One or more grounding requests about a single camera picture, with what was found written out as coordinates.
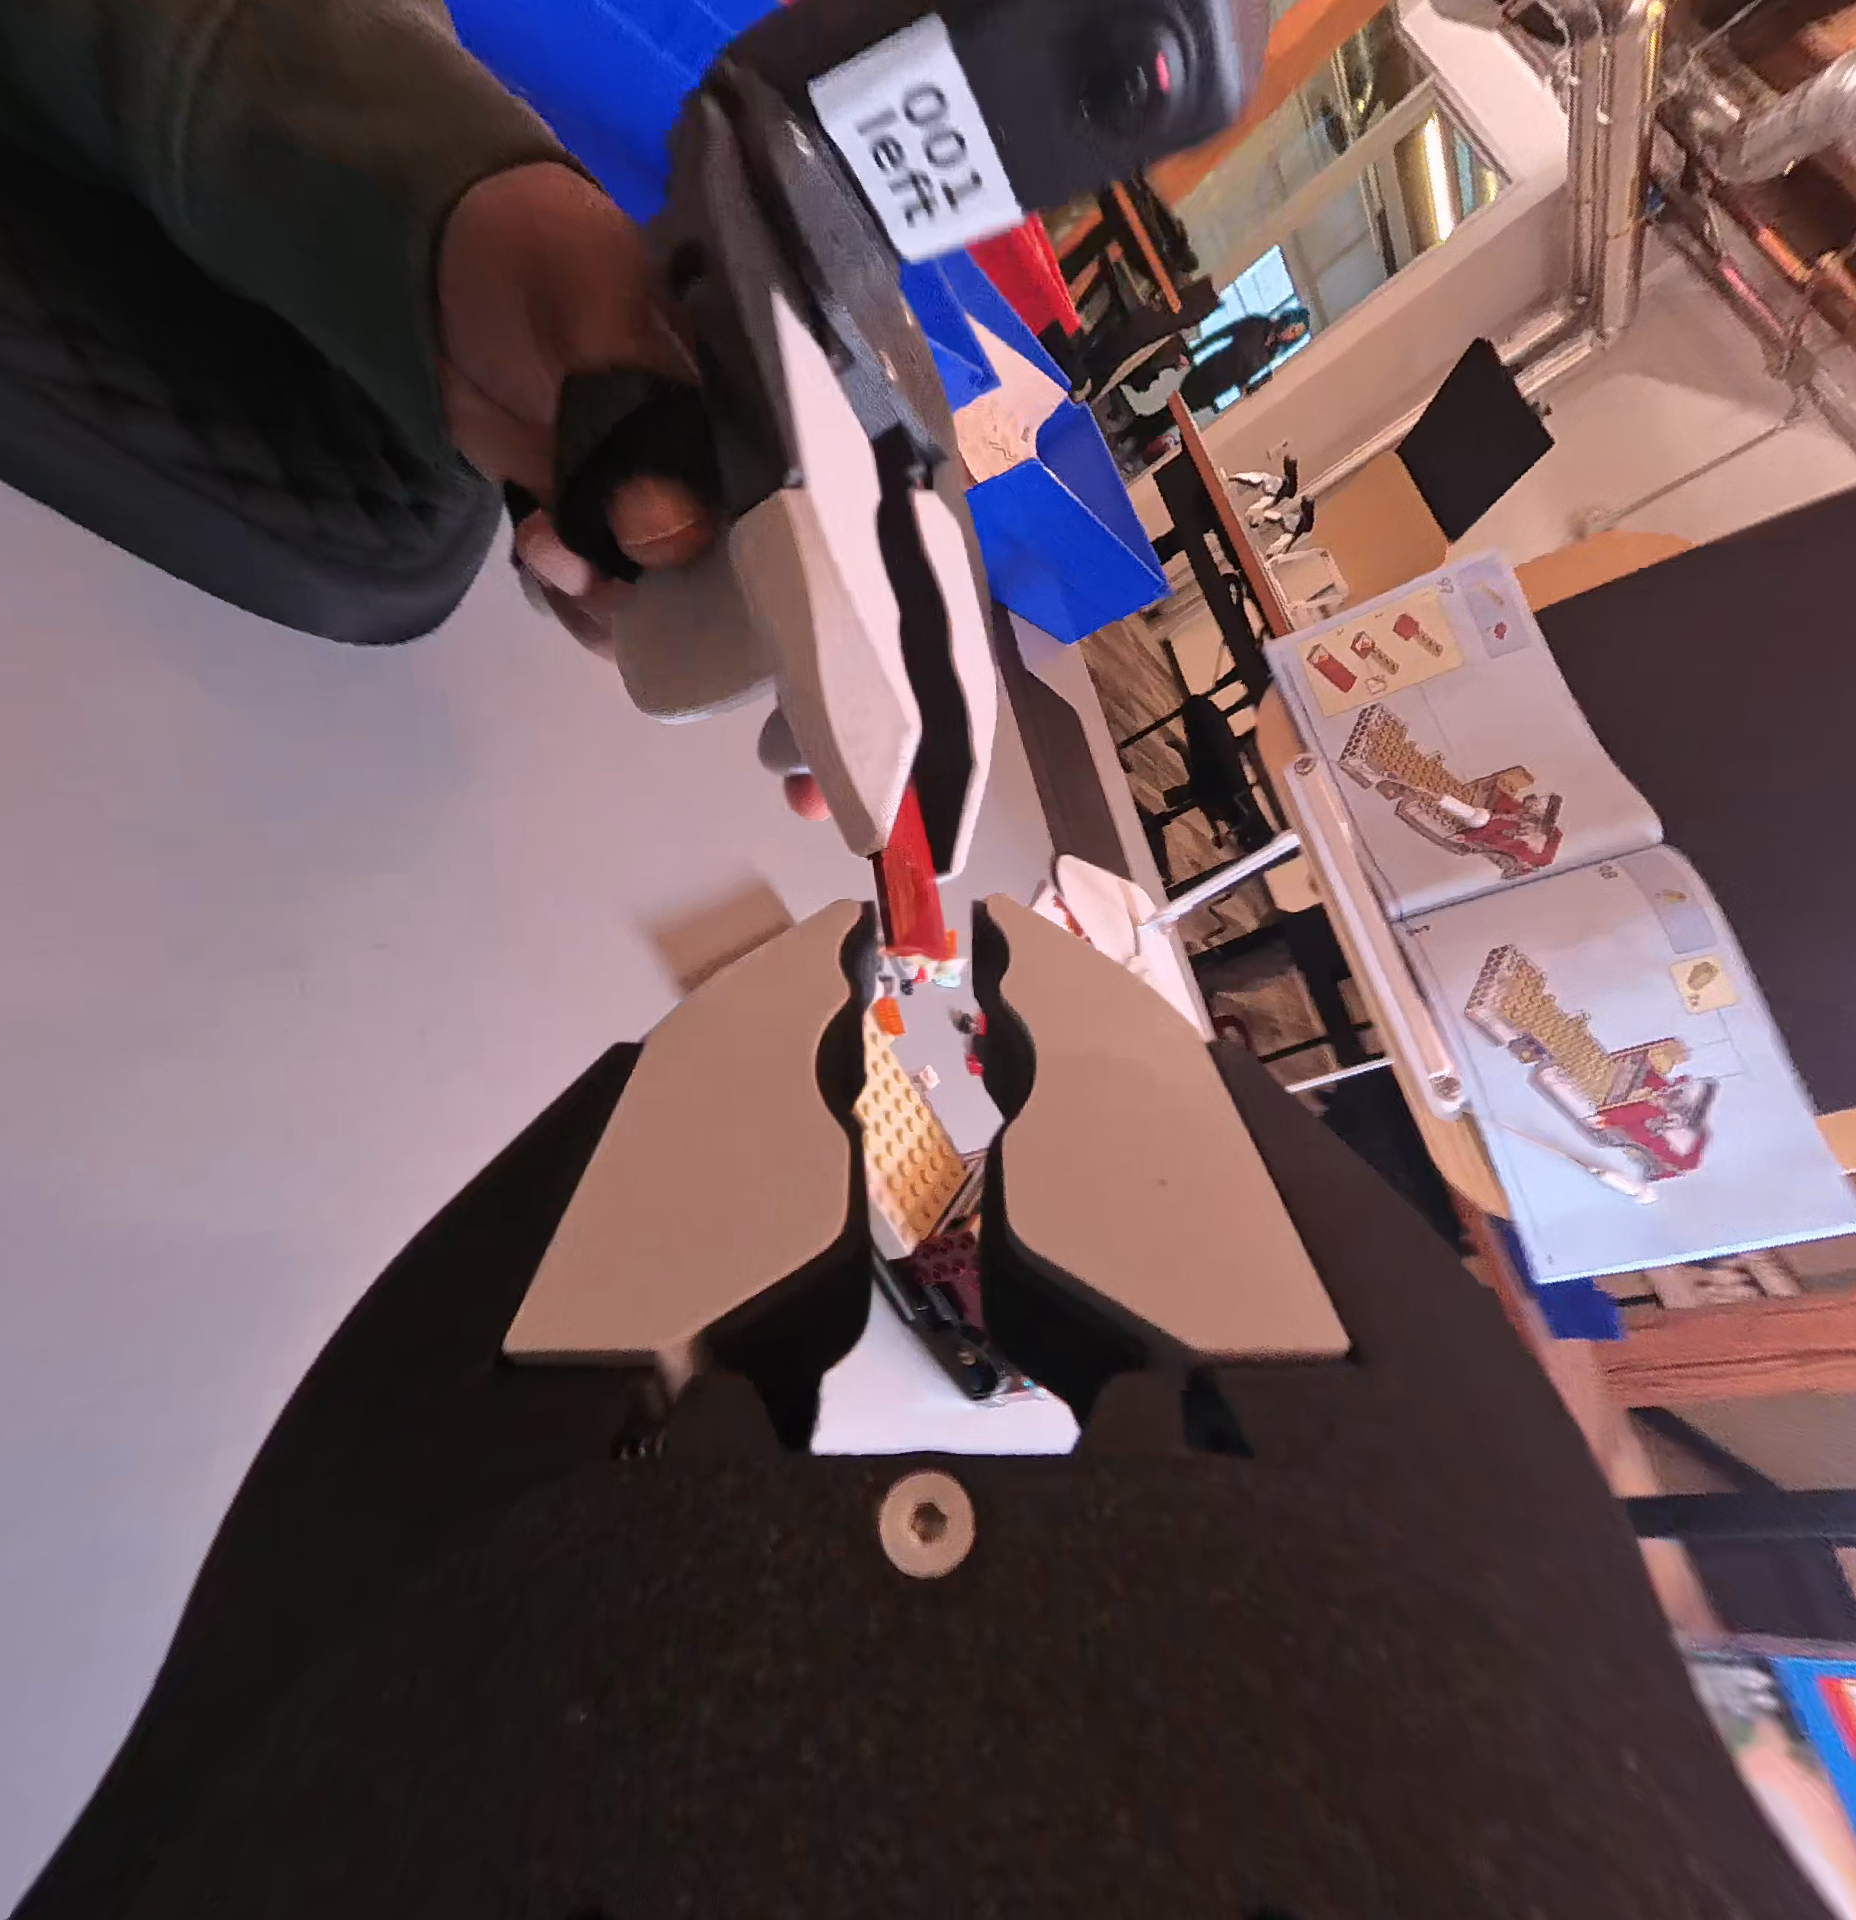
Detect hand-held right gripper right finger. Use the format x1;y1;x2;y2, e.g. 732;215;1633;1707
967;895;1352;1371

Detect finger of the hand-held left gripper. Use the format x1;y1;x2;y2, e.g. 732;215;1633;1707
875;479;1005;883
767;290;931;857

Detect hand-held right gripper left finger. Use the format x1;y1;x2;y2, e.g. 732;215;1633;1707
503;899;879;1375

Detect tan and dark red brick model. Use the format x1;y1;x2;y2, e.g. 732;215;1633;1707
852;959;1083;1407

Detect wooden top standing desk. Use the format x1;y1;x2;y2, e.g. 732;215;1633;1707
1161;393;1319;708

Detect grey desk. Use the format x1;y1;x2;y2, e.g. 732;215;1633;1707
0;451;1221;1920

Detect red storage bin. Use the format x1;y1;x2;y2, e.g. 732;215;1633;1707
961;215;1083;345

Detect white paper sheet in bin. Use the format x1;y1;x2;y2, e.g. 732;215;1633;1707
954;350;1075;487

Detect black office chair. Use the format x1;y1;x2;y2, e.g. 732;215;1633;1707
1168;694;1267;848

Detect white round plate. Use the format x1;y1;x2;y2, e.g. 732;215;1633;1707
1036;854;1178;983

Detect white booklet stand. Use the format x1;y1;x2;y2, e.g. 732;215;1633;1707
1137;753;1474;1126

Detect blue plastic object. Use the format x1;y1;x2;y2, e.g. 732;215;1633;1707
1520;1274;1625;1349

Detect empty blue storage bin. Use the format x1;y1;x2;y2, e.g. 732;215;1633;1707
444;0;787;229

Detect silver pipe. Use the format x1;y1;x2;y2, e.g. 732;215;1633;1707
1530;0;1856;401

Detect small black board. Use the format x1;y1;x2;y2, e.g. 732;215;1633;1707
1393;338;1560;547

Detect open instruction booklet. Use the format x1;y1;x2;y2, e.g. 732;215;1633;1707
1261;548;1856;1288

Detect black padded cushion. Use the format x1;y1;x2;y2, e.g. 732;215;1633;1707
0;151;507;651

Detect large black panel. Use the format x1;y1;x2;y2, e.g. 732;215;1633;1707
1532;478;1856;1119

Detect colourful toy set box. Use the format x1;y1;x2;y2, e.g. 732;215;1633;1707
1681;1639;1856;1920

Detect wooden table frame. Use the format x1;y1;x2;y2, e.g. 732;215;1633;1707
1460;1206;1856;1503

